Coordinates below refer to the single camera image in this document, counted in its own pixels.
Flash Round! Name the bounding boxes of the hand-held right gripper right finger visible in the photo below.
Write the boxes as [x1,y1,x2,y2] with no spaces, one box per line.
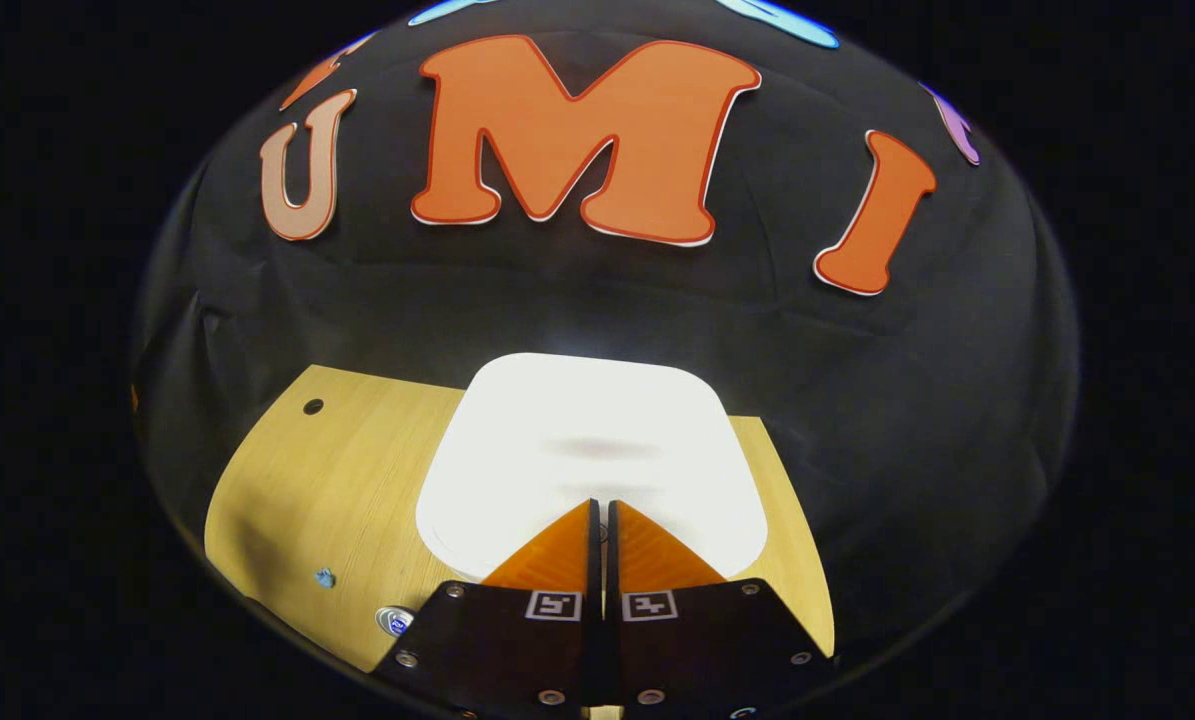
[605,499,838,720]

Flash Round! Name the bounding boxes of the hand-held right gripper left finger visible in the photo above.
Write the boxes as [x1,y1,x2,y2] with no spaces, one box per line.
[372,499,604,720]

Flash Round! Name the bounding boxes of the white desktop garbage bin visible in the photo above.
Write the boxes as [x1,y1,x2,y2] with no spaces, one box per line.
[415,352,768,584]

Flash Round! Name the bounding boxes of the black backdrop cloth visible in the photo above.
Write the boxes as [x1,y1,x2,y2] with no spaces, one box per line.
[132,0,1080,691]

